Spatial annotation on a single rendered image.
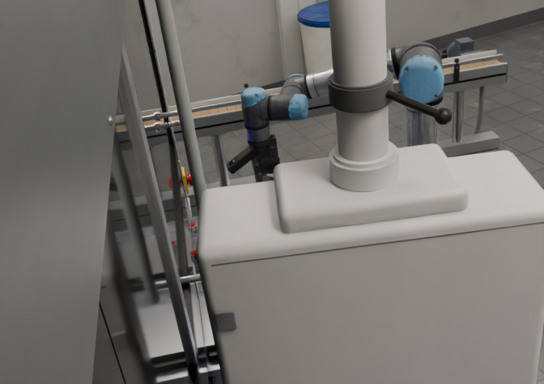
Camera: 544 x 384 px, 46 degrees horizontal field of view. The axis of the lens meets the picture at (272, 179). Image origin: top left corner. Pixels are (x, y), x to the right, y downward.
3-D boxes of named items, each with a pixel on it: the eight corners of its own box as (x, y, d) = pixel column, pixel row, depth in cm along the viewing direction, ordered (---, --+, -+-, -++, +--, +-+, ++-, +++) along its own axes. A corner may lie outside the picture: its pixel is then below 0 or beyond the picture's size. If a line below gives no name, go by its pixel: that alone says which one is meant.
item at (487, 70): (90, 158, 277) (80, 125, 269) (92, 142, 290) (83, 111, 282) (507, 83, 295) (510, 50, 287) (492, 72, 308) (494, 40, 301)
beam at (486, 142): (176, 219, 303) (172, 198, 297) (176, 211, 310) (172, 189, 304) (498, 159, 319) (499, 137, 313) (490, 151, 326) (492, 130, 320)
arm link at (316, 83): (435, 27, 188) (279, 70, 204) (436, 39, 179) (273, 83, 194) (444, 63, 193) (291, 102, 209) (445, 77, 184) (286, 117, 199)
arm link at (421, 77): (442, 207, 206) (442, 42, 179) (444, 234, 193) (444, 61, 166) (404, 207, 208) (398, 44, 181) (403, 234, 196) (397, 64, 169)
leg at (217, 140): (231, 271, 323) (206, 134, 284) (228, 261, 330) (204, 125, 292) (248, 268, 324) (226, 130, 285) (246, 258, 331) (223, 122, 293)
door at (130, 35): (186, 343, 120) (112, 36, 91) (175, 213, 160) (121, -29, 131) (189, 342, 120) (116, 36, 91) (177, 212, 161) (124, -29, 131)
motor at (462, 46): (467, 80, 306) (469, 53, 300) (443, 61, 331) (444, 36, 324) (491, 76, 308) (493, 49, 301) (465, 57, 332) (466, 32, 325)
